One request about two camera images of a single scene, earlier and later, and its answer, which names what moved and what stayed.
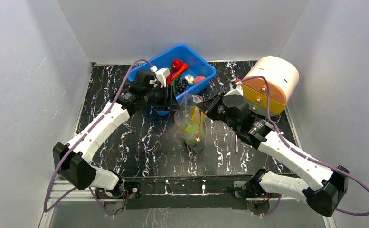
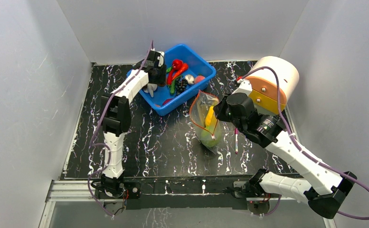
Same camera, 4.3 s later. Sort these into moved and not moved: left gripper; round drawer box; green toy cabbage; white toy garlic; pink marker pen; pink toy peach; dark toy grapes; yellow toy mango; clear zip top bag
Moved: green toy cabbage; yellow toy mango; left gripper; clear zip top bag
Not moved: round drawer box; dark toy grapes; pink toy peach; white toy garlic; pink marker pen
